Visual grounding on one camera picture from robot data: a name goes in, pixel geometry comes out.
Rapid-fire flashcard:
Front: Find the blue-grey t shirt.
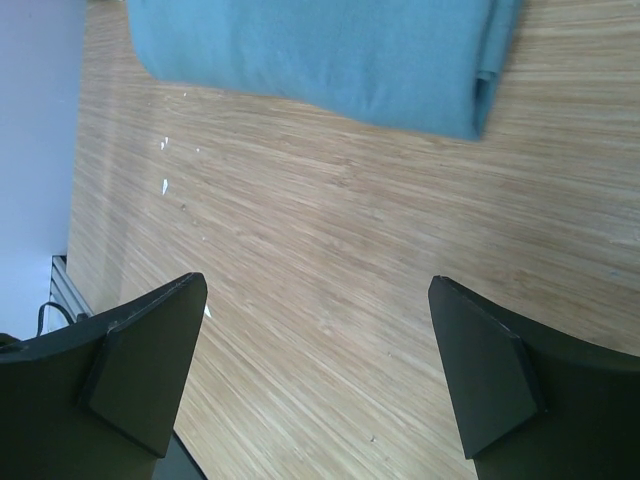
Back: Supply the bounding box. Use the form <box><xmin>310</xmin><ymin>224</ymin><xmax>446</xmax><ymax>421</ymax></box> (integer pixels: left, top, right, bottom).
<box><xmin>127</xmin><ymin>0</ymin><xmax>522</xmax><ymax>140</ymax></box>

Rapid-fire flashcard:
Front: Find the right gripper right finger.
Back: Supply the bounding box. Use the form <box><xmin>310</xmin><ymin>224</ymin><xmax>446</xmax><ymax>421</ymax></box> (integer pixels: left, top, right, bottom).
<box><xmin>428</xmin><ymin>276</ymin><xmax>639</xmax><ymax>479</ymax></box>

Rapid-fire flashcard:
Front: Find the aluminium frame rail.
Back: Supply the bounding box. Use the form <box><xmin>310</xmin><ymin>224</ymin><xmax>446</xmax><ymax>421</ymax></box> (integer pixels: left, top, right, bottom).
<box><xmin>50</xmin><ymin>255</ymin><xmax>93</xmax><ymax>321</ymax></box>

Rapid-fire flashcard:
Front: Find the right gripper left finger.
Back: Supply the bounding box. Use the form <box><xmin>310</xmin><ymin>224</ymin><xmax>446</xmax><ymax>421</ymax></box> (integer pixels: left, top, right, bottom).
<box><xmin>1</xmin><ymin>273</ymin><xmax>207</xmax><ymax>479</ymax></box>

